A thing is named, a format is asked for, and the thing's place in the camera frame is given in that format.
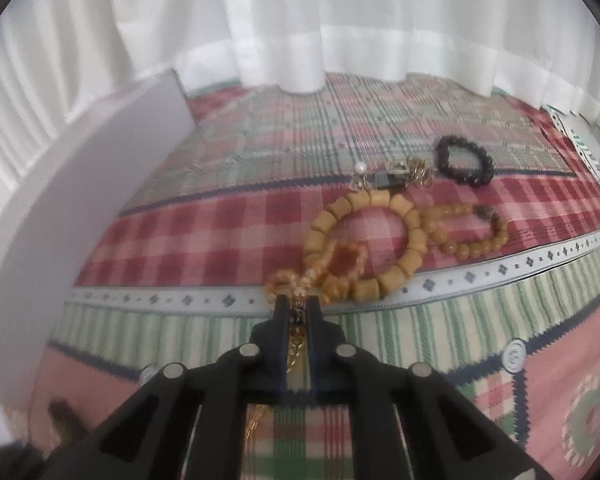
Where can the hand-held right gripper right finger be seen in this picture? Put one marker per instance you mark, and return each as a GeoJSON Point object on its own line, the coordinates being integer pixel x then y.
{"type": "Point", "coordinates": [325, 345]}

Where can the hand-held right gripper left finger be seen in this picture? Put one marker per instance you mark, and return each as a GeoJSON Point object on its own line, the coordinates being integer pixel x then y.
{"type": "Point", "coordinates": [275, 340]}

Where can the white rectangular box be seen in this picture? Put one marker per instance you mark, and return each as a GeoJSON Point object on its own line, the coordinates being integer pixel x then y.
{"type": "Point", "coordinates": [80, 185]}

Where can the plaid printed blanket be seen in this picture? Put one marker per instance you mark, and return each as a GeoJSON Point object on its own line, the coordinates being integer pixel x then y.
{"type": "Point", "coordinates": [205, 240]}

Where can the blue striped white sheet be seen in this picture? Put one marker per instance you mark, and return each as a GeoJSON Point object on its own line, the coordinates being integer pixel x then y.
{"type": "Point", "coordinates": [585, 150]}

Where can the white curtain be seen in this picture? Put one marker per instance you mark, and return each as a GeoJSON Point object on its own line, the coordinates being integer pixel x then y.
{"type": "Point", "coordinates": [330, 10]}

